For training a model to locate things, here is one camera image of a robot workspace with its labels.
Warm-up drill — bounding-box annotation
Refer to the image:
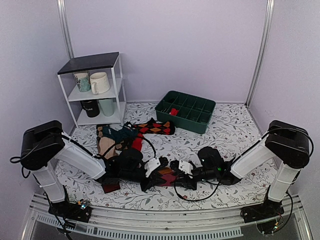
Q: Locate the teal patterned mug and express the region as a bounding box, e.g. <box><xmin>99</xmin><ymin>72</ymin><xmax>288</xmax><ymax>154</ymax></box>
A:
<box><xmin>73</xmin><ymin>71</ymin><xmax>91</xmax><ymax>93</ymax></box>

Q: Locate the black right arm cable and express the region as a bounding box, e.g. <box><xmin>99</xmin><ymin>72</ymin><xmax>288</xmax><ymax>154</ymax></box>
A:
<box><xmin>173</xmin><ymin>154</ymin><xmax>237</xmax><ymax>201</ymax></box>

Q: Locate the dark maroon striped sock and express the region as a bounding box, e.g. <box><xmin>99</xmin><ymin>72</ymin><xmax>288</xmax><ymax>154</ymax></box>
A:
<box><xmin>102</xmin><ymin>183</ymin><xmax>121</xmax><ymax>194</ymax></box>

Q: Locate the green divided organizer bin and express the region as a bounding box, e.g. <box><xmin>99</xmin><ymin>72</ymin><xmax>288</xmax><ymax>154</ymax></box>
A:
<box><xmin>155</xmin><ymin>90</ymin><xmax>216</xmax><ymax>134</ymax></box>

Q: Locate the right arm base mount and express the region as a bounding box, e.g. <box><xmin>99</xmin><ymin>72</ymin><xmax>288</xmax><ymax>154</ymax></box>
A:
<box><xmin>240</xmin><ymin>196</ymin><xmax>294</xmax><ymax>235</ymax></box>

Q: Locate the beige brown argyle sock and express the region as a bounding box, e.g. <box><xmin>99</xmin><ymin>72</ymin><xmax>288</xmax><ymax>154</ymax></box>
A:
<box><xmin>96</xmin><ymin>124</ymin><xmax>133</xmax><ymax>159</ymax></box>

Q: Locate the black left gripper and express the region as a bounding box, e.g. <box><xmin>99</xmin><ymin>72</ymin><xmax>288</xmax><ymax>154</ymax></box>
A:
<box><xmin>120</xmin><ymin>168</ymin><xmax>165</xmax><ymax>194</ymax></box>

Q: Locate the black red argyle sock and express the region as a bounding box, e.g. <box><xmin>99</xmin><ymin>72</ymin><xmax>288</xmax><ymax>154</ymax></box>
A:
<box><xmin>133</xmin><ymin>118</ymin><xmax>176</xmax><ymax>135</ymax></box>

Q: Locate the white shelf with black top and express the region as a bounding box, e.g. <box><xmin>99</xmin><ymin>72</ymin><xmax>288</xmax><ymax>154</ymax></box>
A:
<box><xmin>57</xmin><ymin>52</ymin><xmax>127</xmax><ymax>128</ymax></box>

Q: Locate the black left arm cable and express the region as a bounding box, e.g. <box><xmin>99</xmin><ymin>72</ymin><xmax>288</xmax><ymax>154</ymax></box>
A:
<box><xmin>94</xmin><ymin>136</ymin><xmax>157</xmax><ymax>161</ymax></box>

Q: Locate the cream white mug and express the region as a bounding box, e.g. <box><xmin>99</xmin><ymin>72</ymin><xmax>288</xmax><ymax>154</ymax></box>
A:
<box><xmin>89</xmin><ymin>72</ymin><xmax>110</xmax><ymax>95</ymax></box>

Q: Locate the dark teal sock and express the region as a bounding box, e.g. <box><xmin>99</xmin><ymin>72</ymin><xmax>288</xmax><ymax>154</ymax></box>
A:
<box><xmin>102</xmin><ymin>122</ymin><xmax>139</xmax><ymax>144</ymax></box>

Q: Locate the red rolled sock in bin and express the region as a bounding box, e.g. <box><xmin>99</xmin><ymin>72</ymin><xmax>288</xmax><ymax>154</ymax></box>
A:
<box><xmin>169</xmin><ymin>108</ymin><xmax>179</xmax><ymax>116</ymax></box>

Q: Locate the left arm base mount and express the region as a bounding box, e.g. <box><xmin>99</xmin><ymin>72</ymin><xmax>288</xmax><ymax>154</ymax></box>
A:
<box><xmin>48</xmin><ymin>200</ymin><xmax>93</xmax><ymax>223</ymax></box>

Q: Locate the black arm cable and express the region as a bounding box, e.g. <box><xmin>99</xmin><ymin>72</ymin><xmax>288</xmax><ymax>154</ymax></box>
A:
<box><xmin>173</xmin><ymin>154</ymin><xmax>237</xmax><ymax>201</ymax></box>
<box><xmin>94</xmin><ymin>136</ymin><xmax>157</xmax><ymax>161</ymax></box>

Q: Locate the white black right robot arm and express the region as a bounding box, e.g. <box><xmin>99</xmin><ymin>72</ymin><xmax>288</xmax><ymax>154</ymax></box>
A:
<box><xmin>179</xmin><ymin>120</ymin><xmax>314</xmax><ymax>218</ymax></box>

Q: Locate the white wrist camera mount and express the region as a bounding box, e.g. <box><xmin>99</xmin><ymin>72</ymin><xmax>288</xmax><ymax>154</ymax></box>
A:
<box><xmin>178</xmin><ymin>160</ymin><xmax>194</xmax><ymax>176</ymax></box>
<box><xmin>144</xmin><ymin>157</ymin><xmax>161</xmax><ymax>178</ymax></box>

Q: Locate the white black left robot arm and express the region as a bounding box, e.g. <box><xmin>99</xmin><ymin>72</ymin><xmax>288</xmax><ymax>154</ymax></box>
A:
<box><xmin>19</xmin><ymin>120</ymin><xmax>169</xmax><ymax>217</ymax></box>

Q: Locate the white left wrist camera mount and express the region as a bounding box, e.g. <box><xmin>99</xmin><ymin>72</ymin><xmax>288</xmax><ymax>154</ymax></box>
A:
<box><xmin>144</xmin><ymin>157</ymin><xmax>161</xmax><ymax>178</ymax></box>

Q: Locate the mint green mug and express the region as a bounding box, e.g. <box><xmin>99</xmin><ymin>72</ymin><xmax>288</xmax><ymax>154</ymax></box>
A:
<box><xmin>98</xmin><ymin>98</ymin><xmax>115</xmax><ymax>117</ymax></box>

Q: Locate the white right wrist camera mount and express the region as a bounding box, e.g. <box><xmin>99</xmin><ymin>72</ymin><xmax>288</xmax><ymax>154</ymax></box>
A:
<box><xmin>178</xmin><ymin>160</ymin><xmax>194</xmax><ymax>176</ymax></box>

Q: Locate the black mug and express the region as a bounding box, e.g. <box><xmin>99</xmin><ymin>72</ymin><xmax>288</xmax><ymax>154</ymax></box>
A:
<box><xmin>80</xmin><ymin>99</ymin><xmax>100</xmax><ymax>118</ymax></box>

